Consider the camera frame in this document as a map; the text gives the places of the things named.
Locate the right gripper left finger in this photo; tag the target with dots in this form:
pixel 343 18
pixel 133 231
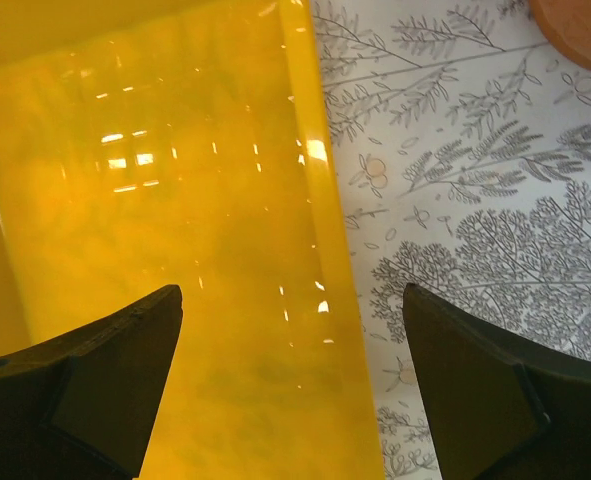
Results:
pixel 83 405

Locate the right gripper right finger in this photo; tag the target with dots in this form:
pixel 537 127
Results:
pixel 499 406

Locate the floral tablecloth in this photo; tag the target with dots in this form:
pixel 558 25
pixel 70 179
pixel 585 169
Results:
pixel 462 145

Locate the yellow plastic tray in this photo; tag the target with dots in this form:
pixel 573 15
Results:
pixel 146 143

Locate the orange plastic basin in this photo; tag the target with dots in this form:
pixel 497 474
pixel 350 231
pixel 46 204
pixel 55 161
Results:
pixel 566 24

